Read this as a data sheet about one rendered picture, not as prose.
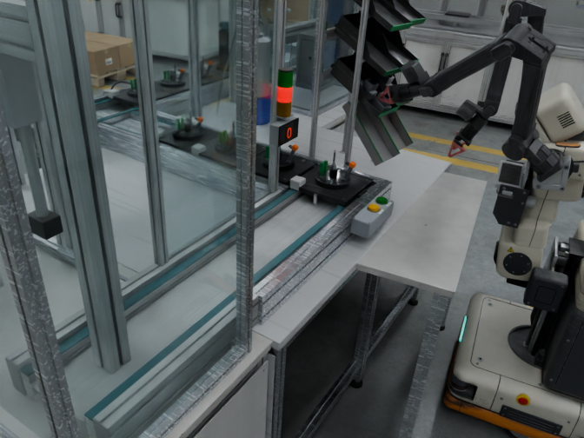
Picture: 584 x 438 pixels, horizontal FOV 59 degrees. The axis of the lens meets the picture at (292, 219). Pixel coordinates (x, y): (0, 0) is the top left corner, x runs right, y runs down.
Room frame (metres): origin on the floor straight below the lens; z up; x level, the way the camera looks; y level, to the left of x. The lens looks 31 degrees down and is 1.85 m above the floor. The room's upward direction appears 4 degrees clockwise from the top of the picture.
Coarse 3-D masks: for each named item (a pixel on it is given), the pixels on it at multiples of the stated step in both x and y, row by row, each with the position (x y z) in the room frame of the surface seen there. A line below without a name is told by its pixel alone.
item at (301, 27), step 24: (288, 0) 2.96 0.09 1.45; (312, 0) 2.88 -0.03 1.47; (336, 0) 2.99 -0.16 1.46; (288, 24) 2.95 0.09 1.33; (312, 24) 2.88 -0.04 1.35; (288, 48) 2.95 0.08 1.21; (312, 48) 2.87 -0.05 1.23; (336, 48) 3.03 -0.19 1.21; (312, 72) 2.87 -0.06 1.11; (336, 96) 3.09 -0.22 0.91
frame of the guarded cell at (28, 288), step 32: (256, 0) 0.99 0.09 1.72; (256, 32) 0.99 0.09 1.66; (256, 64) 0.99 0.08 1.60; (256, 96) 0.99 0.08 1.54; (0, 128) 0.56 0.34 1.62; (0, 160) 0.56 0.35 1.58; (0, 192) 0.54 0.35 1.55; (0, 224) 0.55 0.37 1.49; (32, 256) 0.56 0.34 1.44; (32, 288) 0.56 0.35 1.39; (32, 320) 0.54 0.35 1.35; (32, 352) 0.55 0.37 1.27; (64, 384) 0.56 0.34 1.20; (64, 416) 0.56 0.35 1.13
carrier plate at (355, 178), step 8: (328, 168) 1.93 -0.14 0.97; (304, 176) 1.83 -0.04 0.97; (312, 176) 1.84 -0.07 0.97; (352, 176) 1.86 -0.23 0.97; (360, 176) 1.86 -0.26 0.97; (304, 184) 1.76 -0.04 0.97; (312, 184) 1.77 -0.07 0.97; (352, 184) 1.79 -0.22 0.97; (360, 184) 1.79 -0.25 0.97; (368, 184) 1.81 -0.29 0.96; (304, 192) 1.73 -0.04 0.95; (312, 192) 1.71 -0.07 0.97; (320, 192) 1.71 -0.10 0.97; (328, 192) 1.71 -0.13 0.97; (336, 192) 1.72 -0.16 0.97; (344, 192) 1.72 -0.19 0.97; (352, 192) 1.72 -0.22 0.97; (360, 192) 1.74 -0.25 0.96; (328, 200) 1.68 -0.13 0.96; (336, 200) 1.66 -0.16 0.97; (344, 200) 1.66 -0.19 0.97; (352, 200) 1.69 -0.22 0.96
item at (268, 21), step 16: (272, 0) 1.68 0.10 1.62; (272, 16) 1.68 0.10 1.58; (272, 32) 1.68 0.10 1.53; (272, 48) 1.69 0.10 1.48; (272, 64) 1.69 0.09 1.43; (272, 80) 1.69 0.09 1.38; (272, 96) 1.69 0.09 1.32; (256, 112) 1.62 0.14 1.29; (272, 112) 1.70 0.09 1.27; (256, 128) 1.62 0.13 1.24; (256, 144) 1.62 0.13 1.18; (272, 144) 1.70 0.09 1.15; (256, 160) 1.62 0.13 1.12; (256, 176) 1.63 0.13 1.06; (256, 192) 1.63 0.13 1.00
